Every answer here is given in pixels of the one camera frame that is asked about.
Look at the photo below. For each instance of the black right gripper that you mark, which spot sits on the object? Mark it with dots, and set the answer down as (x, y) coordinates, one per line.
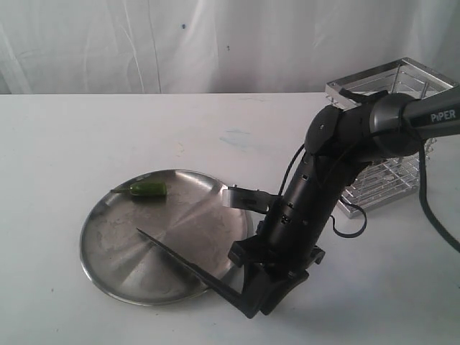
(311, 187)

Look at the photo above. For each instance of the black kitchen knife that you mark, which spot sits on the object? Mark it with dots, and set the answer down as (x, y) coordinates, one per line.
(225, 291)

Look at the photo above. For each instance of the green jalapeno pepper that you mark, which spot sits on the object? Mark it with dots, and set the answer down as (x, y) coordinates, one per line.
(143, 189)

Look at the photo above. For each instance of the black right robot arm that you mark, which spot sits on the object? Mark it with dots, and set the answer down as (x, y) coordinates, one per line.
(339, 144)

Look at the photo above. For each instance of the round stainless steel plate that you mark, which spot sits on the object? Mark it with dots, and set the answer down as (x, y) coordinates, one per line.
(125, 240)

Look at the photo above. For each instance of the white backdrop curtain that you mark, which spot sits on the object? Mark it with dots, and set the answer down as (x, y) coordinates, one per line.
(216, 46)

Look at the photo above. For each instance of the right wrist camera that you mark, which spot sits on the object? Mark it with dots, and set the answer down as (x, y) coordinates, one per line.
(257, 201)

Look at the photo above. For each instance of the chrome wire utensil holder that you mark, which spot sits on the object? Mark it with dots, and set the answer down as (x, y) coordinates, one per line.
(394, 172)

